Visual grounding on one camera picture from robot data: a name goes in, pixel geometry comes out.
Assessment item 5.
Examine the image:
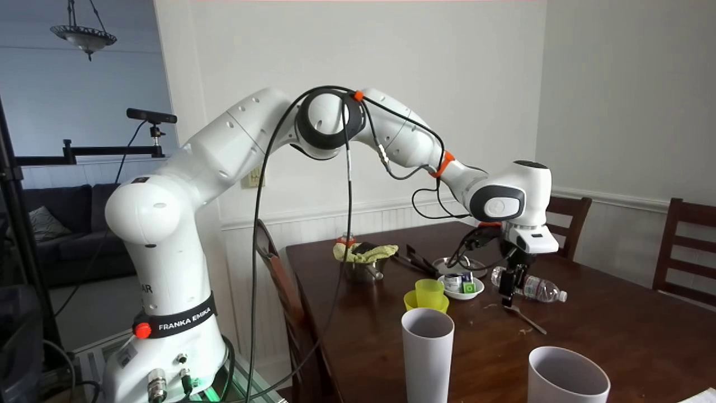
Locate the right wooden chair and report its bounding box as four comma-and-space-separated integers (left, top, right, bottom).
547, 197, 591, 259

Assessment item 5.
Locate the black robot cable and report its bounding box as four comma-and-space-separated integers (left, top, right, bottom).
241, 82, 495, 398

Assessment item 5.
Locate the wooden chair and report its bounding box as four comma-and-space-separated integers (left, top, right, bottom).
651, 197, 716, 306
255, 218, 321, 403
547, 197, 591, 259

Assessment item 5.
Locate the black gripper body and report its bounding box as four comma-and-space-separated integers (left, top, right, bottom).
498, 241, 531, 296

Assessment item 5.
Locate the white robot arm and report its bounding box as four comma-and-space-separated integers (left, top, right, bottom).
104, 84, 557, 403

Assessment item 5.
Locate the metal pot lid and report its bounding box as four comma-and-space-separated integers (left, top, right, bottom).
433, 255, 486, 276

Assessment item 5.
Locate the short white cylinder cup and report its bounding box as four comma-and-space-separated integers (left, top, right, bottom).
527, 344, 610, 403

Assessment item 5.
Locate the clear plastic water bottle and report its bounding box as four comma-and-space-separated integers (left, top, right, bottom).
490, 267, 569, 301

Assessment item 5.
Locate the dark metal pot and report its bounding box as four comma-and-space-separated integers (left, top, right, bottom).
345, 262, 383, 284

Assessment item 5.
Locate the white bowl with packets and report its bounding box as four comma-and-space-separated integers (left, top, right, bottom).
441, 273, 486, 301

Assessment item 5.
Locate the dark sofa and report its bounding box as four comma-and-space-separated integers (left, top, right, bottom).
23, 184, 135, 289

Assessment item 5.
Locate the tall white cylinder cup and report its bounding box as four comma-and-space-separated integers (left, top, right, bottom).
401, 308, 455, 403

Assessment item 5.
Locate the small yellow cup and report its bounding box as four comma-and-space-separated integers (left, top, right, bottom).
413, 278, 443, 297

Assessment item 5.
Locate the near wooden chair back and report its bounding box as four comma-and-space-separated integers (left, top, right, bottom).
255, 218, 321, 403

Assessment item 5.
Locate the left wooden chair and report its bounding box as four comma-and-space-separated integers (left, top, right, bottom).
651, 197, 716, 306

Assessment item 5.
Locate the black camera on stand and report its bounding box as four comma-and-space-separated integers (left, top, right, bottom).
126, 108, 177, 124

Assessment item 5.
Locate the hanging ceiling lamp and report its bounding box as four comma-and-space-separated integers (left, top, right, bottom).
52, 0, 116, 61

